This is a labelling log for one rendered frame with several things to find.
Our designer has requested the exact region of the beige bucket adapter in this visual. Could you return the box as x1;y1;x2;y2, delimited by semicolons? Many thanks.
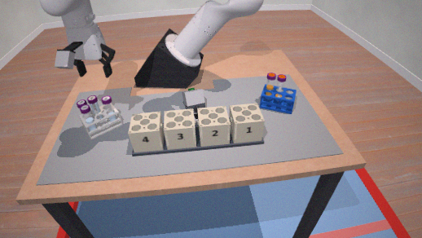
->
128;112;164;152
164;108;196;150
197;106;231;147
229;104;265;143

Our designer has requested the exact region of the blue tube rack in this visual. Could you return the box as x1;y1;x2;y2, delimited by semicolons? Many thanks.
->
260;84;297;114

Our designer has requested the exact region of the white tube rack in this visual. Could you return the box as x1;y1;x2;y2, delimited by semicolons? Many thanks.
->
79;105;123;139

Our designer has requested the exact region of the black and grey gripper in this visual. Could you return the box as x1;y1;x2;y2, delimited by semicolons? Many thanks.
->
66;21;115;78

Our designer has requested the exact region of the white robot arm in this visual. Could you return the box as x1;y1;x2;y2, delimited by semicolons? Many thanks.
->
40;0;264;69

